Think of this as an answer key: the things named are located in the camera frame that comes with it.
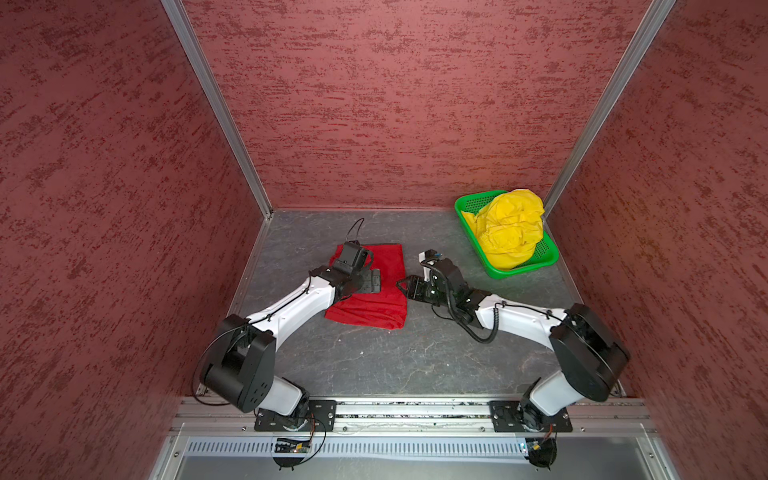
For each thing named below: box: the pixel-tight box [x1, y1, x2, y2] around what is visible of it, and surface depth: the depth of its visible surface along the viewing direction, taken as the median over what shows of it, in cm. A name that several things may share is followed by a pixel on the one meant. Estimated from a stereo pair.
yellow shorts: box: [461, 189, 545, 269], surface depth 108 cm
